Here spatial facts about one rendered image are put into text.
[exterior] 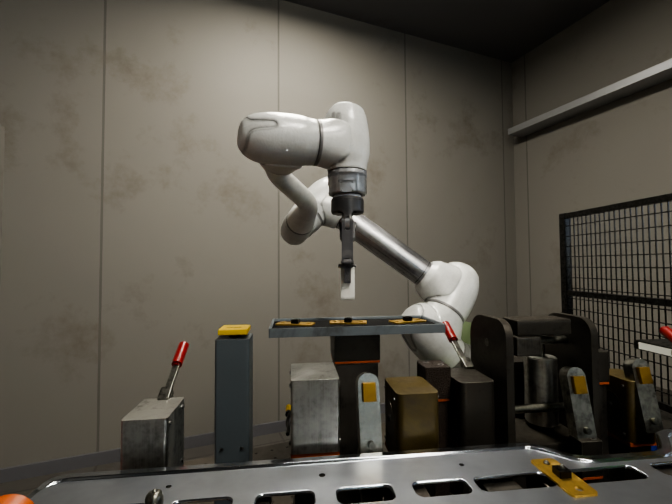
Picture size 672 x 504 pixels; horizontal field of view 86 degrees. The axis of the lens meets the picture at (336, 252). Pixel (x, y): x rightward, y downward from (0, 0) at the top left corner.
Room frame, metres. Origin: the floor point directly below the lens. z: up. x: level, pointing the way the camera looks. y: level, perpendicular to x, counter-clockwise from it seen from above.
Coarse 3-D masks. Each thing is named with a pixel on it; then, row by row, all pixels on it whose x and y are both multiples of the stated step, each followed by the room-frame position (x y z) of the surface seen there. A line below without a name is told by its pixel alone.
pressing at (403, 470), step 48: (48, 480) 0.50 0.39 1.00; (96, 480) 0.50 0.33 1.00; (144, 480) 0.50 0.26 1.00; (192, 480) 0.50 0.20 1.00; (240, 480) 0.50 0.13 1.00; (288, 480) 0.50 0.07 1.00; (336, 480) 0.50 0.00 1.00; (384, 480) 0.50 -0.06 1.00; (432, 480) 0.50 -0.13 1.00; (624, 480) 0.49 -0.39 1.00
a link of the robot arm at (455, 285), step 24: (312, 192) 1.33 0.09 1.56; (336, 216) 1.33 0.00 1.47; (360, 216) 1.35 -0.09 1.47; (360, 240) 1.35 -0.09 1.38; (384, 240) 1.33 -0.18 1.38; (408, 264) 1.32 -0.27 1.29; (432, 264) 1.32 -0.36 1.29; (456, 264) 1.34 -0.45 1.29; (432, 288) 1.29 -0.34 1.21; (456, 288) 1.28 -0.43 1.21; (456, 312) 1.25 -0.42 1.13
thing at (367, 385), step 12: (360, 384) 0.61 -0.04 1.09; (372, 384) 0.60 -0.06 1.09; (360, 396) 0.60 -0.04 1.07; (372, 396) 0.60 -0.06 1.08; (360, 408) 0.60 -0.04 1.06; (372, 408) 0.60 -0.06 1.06; (360, 420) 0.59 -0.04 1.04; (372, 420) 0.60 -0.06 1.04; (360, 432) 0.59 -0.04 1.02; (372, 432) 0.59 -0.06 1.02; (360, 444) 0.59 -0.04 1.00; (372, 444) 0.58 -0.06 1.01
